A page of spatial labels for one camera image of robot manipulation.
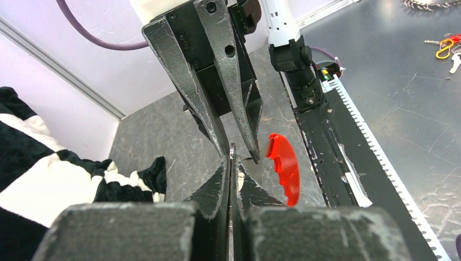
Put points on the metal key holder red handle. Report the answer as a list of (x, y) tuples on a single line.
[(281, 169)]

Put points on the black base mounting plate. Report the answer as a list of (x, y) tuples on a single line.
[(333, 174)]

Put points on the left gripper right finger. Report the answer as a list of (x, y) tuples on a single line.
[(266, 229)]

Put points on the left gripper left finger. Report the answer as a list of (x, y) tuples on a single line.
[(193, 229)]

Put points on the white slotted cable duct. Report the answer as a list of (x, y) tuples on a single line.
[(376, 178)]

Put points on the black white checkered pillow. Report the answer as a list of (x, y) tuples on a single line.
[(40, 178)]

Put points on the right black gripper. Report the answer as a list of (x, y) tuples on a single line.
[(201, 45)]

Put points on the spare metal key ring holder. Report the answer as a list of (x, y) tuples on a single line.
[(430, 5)]

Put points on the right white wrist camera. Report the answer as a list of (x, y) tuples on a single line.
[(146, 10)]

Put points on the bunch of keys with tags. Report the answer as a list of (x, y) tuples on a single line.
[(449, 47)]

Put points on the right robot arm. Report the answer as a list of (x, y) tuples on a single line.
[(289, 55)]

